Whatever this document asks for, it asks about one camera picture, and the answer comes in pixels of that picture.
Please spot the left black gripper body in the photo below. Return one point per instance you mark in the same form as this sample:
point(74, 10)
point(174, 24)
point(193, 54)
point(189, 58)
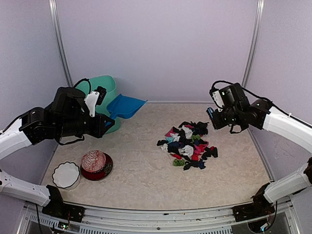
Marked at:
point(96, 130)

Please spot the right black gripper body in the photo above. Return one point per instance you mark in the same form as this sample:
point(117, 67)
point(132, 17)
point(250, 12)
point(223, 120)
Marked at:
point(221, 123)

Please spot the blue hand brush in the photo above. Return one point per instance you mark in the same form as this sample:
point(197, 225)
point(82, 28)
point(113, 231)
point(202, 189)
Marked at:
point(210, 111)

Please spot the blue plastic dustpan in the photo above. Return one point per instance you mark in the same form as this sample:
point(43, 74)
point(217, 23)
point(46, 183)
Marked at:
point(124, 107)

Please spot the teal plastic waste bin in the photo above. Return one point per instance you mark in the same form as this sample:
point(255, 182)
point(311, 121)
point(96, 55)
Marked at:
point(109, 84)

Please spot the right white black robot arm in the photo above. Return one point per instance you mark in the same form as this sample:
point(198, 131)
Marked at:
point(234, 109)

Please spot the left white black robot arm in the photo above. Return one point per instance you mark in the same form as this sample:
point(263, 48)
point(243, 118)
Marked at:
point(72, 113)

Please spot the red patterned bowl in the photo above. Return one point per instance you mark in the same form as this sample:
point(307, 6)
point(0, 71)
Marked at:
point(93, 161)

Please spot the black scrap pile centre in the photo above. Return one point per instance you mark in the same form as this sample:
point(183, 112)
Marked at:
point(186, 145)

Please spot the white scalloped dish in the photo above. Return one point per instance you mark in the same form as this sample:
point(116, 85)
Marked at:
point(66, 176)

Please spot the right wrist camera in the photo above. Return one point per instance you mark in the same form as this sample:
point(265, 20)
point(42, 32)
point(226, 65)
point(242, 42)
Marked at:
point(216, 96)

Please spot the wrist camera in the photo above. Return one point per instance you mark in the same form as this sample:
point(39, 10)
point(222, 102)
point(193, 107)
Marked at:
point(95, 98)
point(216, 96)

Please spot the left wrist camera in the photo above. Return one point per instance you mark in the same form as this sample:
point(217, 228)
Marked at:
point(95, 98)

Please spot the right metal corner post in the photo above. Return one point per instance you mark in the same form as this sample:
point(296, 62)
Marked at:
point(255, 37)

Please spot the metal corner post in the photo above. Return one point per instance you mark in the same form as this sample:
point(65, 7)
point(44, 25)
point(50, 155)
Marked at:
point(60, 45)
point(255, 37)

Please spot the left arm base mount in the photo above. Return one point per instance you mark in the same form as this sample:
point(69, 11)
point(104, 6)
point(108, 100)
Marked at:
point(56, 207)

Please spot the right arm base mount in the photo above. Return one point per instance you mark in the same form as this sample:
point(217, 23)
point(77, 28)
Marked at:
point(259, 207)

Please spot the front aluminium rail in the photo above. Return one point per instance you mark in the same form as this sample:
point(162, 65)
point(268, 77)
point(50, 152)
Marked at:
point(97, 220)

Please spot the left metal corner post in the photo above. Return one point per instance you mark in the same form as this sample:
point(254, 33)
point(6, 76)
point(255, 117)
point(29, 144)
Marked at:
point(60, 45)

